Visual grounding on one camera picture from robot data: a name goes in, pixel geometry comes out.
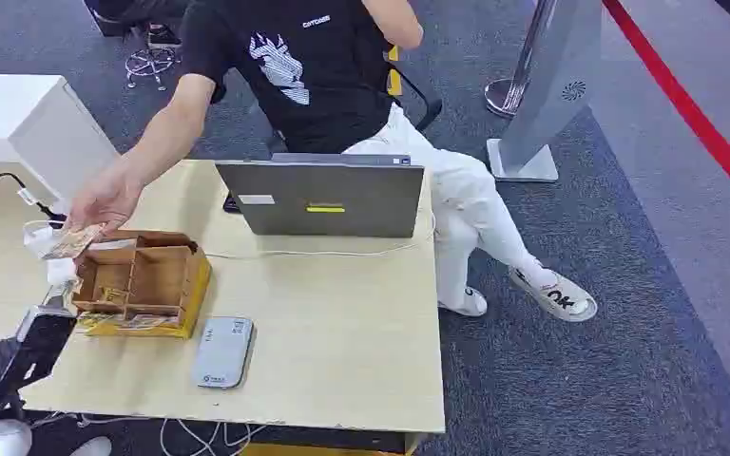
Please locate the black and yellow chair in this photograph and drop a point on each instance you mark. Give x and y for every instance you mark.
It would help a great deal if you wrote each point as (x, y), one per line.
(425, 104)

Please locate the person's right hand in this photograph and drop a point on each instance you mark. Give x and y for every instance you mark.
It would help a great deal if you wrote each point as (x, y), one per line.
(103, 200)

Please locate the grey laptop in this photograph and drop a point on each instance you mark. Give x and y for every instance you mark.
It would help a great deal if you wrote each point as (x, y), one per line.
(330, 198)

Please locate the person seated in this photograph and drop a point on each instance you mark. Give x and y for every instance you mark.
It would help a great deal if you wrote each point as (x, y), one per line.
(327, 94)

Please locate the printed cards in slot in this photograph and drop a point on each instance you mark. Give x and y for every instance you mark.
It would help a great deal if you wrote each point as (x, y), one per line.
(135, 321)

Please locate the small printed card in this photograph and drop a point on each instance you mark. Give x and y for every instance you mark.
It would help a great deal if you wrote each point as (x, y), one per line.
(111, 295)

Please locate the pale wooden desk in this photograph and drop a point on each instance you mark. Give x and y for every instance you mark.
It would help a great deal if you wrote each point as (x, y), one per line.
(340, 327)

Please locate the grey flat card reader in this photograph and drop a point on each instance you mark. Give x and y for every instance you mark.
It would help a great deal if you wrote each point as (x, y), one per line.
(223, 352)

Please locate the white cabinet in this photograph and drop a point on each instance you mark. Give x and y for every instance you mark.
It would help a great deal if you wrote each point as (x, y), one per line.
(37, 126)

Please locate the chrome stool base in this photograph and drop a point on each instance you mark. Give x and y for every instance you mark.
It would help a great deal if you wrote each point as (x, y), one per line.
(149, 64)

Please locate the person in background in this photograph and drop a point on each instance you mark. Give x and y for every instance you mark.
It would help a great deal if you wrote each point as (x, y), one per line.
(144, 16)

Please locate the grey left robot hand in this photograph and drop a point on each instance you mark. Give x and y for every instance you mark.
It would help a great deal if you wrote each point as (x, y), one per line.
(40, 346)

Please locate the grey kiosk stand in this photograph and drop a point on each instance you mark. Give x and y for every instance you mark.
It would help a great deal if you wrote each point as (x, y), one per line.
(547, 88)

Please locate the wooden card box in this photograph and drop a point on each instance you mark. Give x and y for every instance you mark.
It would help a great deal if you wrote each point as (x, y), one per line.
(151, 283)

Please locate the chrome stanchion post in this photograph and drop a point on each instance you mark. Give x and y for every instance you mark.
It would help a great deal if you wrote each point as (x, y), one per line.
(516, 75)

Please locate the white plastic wrapper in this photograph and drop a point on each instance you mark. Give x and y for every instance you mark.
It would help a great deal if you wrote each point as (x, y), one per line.
(40, 242)

